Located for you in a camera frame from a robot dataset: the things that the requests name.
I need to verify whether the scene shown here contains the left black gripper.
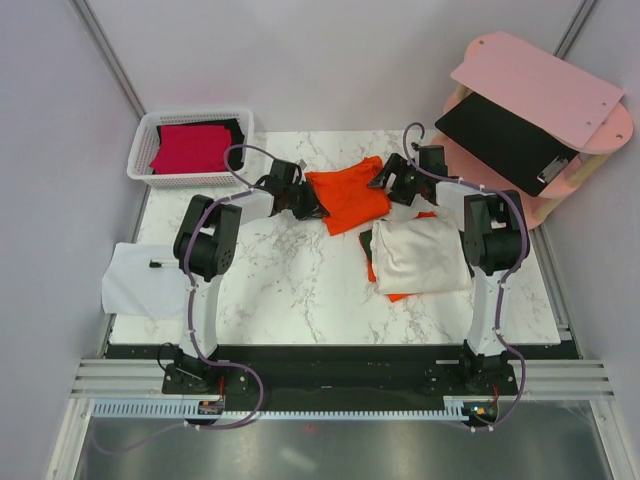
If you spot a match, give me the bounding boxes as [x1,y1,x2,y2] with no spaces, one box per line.
[285,179,330,222]

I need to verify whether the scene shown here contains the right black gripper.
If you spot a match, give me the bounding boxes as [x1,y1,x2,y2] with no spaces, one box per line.
[366,154,425,208]

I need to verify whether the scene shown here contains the orange t shirt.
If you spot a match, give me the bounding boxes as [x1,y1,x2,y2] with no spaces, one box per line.
[306,156,391,236]

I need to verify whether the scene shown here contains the white cloth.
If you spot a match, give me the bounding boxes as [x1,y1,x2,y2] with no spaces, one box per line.
[370,213,472,295]
[102,243,188,319]

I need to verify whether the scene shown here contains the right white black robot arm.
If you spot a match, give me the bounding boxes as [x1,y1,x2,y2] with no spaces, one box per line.
[367,145,530,358]

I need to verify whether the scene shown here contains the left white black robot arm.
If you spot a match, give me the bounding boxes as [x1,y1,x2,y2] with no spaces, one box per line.
[173,159,328,393]

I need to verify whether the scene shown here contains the black clipboard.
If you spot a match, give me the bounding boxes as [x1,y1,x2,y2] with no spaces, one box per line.
[435,93,578,197]

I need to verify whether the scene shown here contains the white plastic laundry basket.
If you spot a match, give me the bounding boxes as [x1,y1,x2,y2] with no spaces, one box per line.
[127,106,254,189]

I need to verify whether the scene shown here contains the magenta t shirt in basket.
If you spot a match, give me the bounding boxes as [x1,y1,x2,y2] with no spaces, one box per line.
[148,124,234,176]

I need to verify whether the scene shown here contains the green white marker pen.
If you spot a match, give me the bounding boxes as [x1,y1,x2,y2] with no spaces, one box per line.
[149,259,179,269]

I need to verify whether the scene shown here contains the loose pink board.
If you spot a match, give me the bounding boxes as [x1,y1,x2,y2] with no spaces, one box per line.
[450,31,626,151]

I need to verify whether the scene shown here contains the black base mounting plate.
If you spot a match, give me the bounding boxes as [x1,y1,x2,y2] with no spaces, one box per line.
[106,344,518,411]

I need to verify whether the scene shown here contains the pink two-tier shelf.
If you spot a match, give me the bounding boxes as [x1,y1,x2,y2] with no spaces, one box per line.
[429,32,634,231]

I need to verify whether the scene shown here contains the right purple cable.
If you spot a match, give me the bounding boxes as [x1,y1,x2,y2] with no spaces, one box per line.
[403,122,530,434]

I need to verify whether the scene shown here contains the purple cable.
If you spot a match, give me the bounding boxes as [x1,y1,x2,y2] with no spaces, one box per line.
[403,122,530,434]
[89,144,265,456]

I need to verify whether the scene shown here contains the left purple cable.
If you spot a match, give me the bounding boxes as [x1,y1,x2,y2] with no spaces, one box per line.
[89,144,265,456]

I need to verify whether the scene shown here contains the aluminium rail frame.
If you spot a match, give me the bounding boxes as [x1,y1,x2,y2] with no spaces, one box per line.
[46,358,618,479]

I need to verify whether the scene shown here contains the white slotted cable duct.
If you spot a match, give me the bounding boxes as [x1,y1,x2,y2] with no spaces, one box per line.
[91,398,470,421]

